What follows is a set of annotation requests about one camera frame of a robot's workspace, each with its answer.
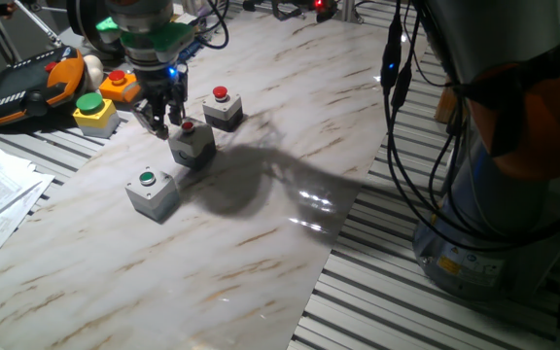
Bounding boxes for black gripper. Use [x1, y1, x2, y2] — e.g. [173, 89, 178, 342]
[131, 60, 190, 141]

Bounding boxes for grey box red mushroom button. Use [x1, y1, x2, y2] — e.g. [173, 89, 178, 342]
[201, 86, 244, 133]

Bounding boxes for grey box green button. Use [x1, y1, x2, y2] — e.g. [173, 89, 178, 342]
[124, 166, 182, 224]

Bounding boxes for orange box red mushroom button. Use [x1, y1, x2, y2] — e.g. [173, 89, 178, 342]
[98, 69, 143, 104]

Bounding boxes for yellow box green mushroom button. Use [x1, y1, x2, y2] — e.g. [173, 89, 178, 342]
[72, 91, 122, 140]

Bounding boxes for white egg shaped object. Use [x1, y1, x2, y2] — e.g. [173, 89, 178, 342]
[81, 53, 105, 92]

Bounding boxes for black orange teach pendant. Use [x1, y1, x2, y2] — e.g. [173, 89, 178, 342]
[0, 46, 87, 130]

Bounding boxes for white marble pattern mat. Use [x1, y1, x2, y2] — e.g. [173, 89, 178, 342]
[0, 9, 430, 350]

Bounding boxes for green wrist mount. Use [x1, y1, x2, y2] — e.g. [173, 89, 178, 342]
[95, 17, 197, 53]

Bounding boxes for aluminium frame post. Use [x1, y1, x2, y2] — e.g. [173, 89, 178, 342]
[340, 0, 365, 24]

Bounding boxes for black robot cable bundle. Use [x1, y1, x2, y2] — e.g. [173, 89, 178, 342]
[192, 0, 560, 252]

